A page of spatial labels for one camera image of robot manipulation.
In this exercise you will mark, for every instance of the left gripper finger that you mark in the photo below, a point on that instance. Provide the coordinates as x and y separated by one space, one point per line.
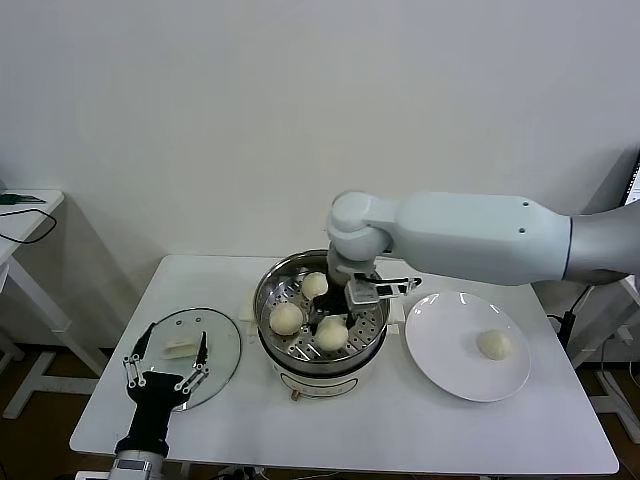
134 367
200 367

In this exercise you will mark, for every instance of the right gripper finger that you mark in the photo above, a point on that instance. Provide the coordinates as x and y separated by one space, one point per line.
316 320
353 321

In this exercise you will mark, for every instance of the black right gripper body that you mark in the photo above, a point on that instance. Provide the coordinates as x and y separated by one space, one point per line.
332 302

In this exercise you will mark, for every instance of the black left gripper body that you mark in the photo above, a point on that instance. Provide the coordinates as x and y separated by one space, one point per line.
155 400

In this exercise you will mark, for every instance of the white steamed baozi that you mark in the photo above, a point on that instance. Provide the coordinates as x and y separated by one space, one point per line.
331 334
286 318
314 285
494 344

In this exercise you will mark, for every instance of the round glass pot lid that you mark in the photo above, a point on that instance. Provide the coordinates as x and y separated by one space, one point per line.
225 330

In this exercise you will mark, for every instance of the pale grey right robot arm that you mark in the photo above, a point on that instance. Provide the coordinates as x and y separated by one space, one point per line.
460 235

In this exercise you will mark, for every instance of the perforated steel steamer basket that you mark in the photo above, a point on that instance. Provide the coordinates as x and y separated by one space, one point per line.
367 330

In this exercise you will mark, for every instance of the stainless steel steamer pot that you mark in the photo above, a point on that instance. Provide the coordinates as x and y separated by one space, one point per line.
320 385

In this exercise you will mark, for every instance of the white round plate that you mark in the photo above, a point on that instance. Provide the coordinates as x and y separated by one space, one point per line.
440 345

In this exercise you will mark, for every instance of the white side table with laptop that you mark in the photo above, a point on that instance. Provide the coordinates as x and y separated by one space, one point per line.
592 345

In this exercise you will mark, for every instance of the open laptop with lit screen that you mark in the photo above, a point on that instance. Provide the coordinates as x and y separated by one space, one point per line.
635 185

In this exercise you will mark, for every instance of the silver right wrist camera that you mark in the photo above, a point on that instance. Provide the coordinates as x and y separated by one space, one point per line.
362 292

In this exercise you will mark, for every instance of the white wall plug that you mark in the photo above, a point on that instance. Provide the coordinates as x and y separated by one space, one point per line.
625 334

